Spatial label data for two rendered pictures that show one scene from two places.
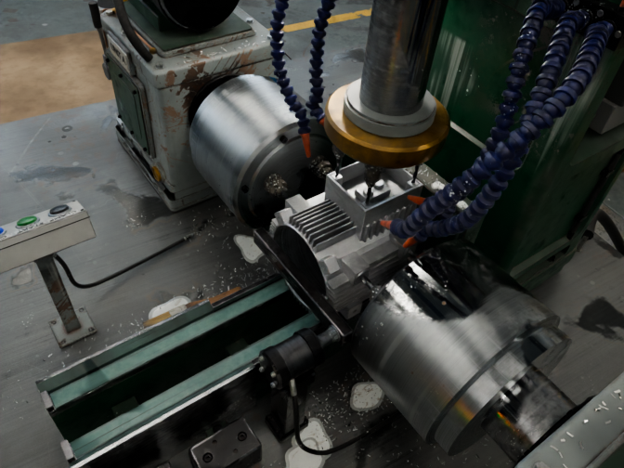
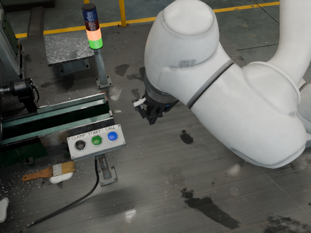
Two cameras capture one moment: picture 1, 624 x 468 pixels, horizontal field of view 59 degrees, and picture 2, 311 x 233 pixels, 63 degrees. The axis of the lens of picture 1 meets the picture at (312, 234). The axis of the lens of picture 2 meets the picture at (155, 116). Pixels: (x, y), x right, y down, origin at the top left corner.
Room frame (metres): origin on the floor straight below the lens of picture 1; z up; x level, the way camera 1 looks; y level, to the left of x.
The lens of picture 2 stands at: (0.95, 0.77, 1.70)
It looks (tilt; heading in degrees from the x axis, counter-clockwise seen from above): 49 degrees down; 200
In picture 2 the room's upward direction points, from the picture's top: straight up
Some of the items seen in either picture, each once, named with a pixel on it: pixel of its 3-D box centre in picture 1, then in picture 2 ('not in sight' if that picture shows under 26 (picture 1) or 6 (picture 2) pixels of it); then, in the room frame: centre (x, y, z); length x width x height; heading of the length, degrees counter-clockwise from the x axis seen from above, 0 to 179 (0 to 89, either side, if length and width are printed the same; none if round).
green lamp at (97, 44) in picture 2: not in sight; (95, 41); (0.08, 0.17, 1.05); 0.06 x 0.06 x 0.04
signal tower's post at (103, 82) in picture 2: not in sight; (97, 49); (0.08, 0.17, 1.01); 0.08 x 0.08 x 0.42; 39
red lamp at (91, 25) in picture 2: not in sight; (91, 23); (0.08, 0.17, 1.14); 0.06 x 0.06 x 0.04
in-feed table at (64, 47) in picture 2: not in sight; (71, 54); (-0.02, -0.08, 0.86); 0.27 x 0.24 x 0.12; 39
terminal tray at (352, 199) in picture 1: (371, 196); not in sight; (0.68, -0.09, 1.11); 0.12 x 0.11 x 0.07; 129
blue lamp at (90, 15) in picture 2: not in sight; (90, 13); (0.08, 0.17, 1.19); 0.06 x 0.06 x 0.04
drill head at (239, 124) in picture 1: (253, 139); not in sight; (0.89, 0.14, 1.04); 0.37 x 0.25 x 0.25; 39
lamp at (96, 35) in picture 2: not in sight; (93, 32); (0.08, 0.17, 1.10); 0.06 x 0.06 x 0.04
